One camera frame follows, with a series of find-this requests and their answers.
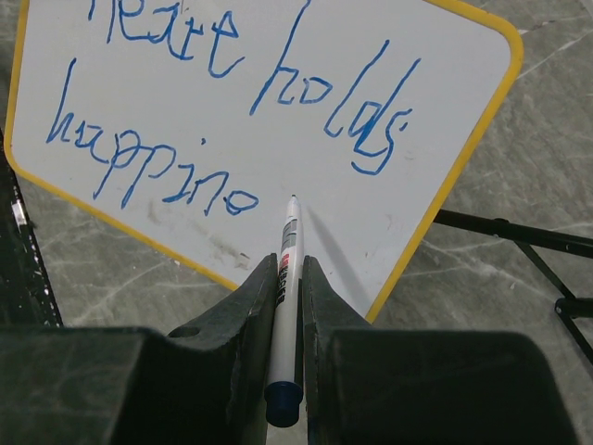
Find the black music stand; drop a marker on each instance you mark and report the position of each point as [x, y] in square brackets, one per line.
[568, 307]

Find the yellow framed whiteboard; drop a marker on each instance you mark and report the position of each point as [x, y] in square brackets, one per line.
[190, 124]

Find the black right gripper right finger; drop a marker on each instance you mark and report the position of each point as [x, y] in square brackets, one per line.
[366, 385]

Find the white blue whiteboard marker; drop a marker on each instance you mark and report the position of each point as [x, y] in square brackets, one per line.
[284, 390]

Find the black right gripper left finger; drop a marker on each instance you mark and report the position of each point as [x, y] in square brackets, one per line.
[200, 384]

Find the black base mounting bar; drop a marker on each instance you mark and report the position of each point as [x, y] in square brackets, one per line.
[27, 297]

